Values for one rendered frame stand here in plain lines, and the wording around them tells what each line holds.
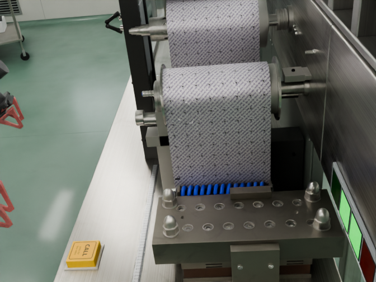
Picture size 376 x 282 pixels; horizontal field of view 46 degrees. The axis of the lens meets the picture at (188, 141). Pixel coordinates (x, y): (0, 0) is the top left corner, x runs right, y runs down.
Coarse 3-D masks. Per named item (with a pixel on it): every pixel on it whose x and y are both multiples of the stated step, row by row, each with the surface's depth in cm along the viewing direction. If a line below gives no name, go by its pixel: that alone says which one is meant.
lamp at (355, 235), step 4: (352, 216) 69; (352, 220) 70; (352, 224) 70; (356, 224) 68; (352, 228) 70; (356, 228) 68; (352, 232) 70; (356, 232) 68; (352, 236) 70; (356, 236) 68; (360, 236) 66; (352, 240) 70; (356, 240) 68; (360, 240) 66; (352, 244) 70; (356, 244) 68; (356, 248) 68; (356, 252) 68
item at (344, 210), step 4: (344, 196) 74; (344, 200) 74; (340, 204) 76; (344, 204) 74; (348, 204) 72; (340, 208) 77; (344, 208) 74; (348, 208) 72; (340, 212) 77; (344, 212) 74; (348, 212) 72; (344, 216) 74; (348, 216) 72; (344, 220) 74; (348, 220) 72; (344, 224) 75; (348, 224) 72
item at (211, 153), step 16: (176, 128) 101; (192, 128) 101; (208, 128) 101; (224, 128) 101; (240, 128) 101; (256, 128) 100; (176, 144) 103; (192, 144) 103; (208, 144) 103; (224, 144) 103; (240, 144) 103; (256, 144) 103; (176, 160) 106; (192, 160) 106; (208, 160) 105; (224, 160) 105; (240, 160) 105; (256, 160) 105; (176, 176) 108; (192, 176) 108; (208, 176) 108; (224, 176) 108; (240, 176) 107; (256, 176) 107
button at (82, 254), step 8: (96, 240) 111; (72, 248) 110; (80, 248) 109; (88, 248) 109; (96, 248) 109; (72, 256) 107; (80, 256) 107; (88, 256) 107; (96, 256) 108; (72, 264) 106; (80, 264) 106; (88, 264) 106
